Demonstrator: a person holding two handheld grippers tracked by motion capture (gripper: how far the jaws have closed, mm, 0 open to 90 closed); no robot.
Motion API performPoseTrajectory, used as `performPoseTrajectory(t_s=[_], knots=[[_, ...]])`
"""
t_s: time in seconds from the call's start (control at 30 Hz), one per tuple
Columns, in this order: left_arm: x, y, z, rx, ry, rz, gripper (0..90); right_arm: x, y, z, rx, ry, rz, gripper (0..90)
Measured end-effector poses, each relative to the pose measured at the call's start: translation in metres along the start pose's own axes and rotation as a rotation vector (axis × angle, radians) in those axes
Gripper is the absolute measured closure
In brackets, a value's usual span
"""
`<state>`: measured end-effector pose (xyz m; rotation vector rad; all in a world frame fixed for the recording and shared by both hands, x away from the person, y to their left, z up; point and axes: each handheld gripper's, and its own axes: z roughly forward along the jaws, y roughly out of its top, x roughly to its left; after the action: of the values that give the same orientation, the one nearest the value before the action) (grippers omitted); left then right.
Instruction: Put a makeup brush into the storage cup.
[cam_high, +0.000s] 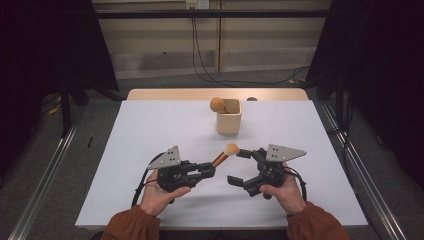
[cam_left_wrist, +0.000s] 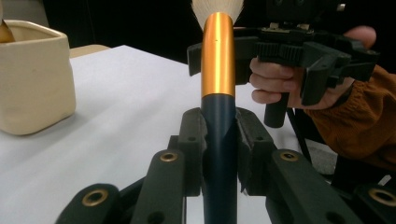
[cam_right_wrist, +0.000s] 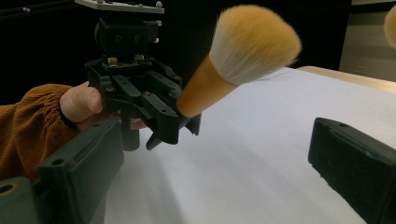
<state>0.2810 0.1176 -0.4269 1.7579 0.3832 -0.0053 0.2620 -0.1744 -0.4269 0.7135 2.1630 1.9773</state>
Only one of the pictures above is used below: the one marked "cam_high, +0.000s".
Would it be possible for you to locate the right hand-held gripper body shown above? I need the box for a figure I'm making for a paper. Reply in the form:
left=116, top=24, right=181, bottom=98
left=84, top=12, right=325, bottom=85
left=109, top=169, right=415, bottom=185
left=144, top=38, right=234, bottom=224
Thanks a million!
left=244, top=143, right=308, bottom=200

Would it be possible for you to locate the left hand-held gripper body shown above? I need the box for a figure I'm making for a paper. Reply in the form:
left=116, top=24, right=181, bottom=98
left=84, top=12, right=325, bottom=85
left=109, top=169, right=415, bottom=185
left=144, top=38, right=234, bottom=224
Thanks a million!
left=147, top=145, right=202, bottom=194

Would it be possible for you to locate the makeup brush with small pale head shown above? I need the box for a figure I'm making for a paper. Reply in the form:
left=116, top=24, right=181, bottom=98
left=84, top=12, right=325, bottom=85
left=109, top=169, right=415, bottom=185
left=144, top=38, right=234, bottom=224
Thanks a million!
left=211, top=143, right=241, bottom=169

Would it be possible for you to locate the cream square cup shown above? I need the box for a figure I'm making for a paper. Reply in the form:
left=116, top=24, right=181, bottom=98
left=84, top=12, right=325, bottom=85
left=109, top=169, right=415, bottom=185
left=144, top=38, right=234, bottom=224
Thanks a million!
left=215, top=98, right=243, bottom=136

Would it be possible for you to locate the makeup brush with big tan head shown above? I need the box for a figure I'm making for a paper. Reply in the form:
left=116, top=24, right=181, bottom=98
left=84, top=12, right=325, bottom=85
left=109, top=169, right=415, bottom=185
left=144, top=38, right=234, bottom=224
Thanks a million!
left=209, top=96, right=234, bottom=115

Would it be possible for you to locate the person's left hand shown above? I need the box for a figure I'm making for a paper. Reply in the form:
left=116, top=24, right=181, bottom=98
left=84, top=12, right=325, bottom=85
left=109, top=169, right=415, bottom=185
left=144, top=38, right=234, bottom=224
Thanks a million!
left=139, top=168, right=192, bottom=218

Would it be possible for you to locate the person's right hand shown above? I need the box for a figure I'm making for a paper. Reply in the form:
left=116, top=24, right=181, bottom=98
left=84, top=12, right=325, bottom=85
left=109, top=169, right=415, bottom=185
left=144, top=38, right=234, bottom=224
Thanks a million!
left=259, top=163, right=309, bottom=216

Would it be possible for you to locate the white table sheet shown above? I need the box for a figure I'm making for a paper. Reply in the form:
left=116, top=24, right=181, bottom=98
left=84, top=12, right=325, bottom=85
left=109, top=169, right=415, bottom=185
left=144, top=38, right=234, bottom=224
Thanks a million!
left=74, top=99, right=369, bottom=231

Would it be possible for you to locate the black curtain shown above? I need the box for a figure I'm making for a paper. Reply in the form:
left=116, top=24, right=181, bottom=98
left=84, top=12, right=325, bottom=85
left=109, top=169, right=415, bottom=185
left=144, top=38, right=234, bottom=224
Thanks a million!
left=306, top=0, right=424, bottom=188
left=0, top=0, right=119, bottom=168

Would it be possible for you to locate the black horizontal bar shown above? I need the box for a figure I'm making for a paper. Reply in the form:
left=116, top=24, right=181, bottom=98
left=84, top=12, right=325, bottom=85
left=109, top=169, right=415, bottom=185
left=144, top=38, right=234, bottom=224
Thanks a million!
left=94, top=9, right=329, bottom=19

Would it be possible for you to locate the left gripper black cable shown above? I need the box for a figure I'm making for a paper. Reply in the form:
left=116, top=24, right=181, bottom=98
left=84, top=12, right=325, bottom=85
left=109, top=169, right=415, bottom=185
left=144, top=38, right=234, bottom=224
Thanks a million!
left=131, top=152, right=166, bottom=208

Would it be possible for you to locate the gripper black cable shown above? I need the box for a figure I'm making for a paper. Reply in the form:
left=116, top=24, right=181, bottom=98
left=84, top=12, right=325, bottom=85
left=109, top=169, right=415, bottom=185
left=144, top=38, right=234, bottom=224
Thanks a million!
left=284, top=166, right=308, bottom=203
left=131, top=152, right=166, bottom=208

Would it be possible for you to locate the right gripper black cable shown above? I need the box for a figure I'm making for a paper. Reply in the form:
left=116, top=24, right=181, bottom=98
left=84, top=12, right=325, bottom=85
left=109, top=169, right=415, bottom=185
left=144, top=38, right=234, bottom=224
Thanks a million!
left=284, top=166, right=308, bottom=203

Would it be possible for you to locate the black stand post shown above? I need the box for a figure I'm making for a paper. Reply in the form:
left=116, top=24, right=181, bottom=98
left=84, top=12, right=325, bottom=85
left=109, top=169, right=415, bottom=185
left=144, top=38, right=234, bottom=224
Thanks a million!
left=334, top=66, right=346, bottom=134

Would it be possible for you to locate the aluminium floor rail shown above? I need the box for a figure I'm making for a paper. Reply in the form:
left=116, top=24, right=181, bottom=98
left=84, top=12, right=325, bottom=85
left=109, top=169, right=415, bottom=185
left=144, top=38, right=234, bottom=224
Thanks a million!
left=319, top=99, right=408, bottom=240
left=8, top=103, right=86, bottom=240

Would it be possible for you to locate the black wall socket cable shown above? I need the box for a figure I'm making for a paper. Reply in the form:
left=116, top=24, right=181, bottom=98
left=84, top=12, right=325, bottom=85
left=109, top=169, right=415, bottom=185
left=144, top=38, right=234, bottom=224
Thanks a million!
left=190, top=8, right=311, bottom=86
left=193, top=18, right=311, bottom=86

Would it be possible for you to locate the white wall socket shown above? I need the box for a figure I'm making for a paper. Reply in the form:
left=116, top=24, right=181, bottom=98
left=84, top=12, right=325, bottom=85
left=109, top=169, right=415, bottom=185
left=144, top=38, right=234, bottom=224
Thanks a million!
left=185, top=0, right=210, bottom=10

